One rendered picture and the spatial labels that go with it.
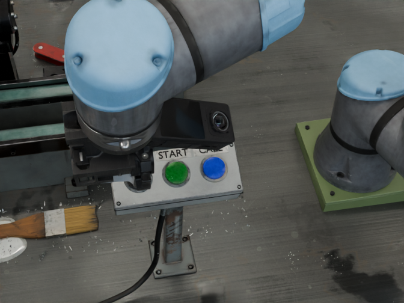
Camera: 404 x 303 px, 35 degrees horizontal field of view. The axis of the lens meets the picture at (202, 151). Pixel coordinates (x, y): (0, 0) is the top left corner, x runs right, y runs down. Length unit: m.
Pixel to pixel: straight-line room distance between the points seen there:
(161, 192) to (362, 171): 0.41
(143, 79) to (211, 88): 0.87
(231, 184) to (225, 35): 0.39
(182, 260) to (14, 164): 0.32
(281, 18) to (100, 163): 0.24
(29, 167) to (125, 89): 0.69
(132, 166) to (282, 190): 0.56
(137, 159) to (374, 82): 0.47
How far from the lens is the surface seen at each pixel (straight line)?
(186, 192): 0.83
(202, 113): 0.64
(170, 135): 0.61
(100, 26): 0.45
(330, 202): 1.13
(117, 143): 0.55
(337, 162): 1.11
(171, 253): 1.03
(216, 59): 0.49
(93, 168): 0.63
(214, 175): 0.83
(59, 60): 1.34
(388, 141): 0.99
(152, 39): 0.44
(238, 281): 1.06
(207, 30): 0.47
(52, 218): 1.11
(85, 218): 1.11
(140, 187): 0.68
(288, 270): 1.08
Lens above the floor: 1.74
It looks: 53 degrees down
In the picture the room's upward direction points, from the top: 4 degrees clockwise
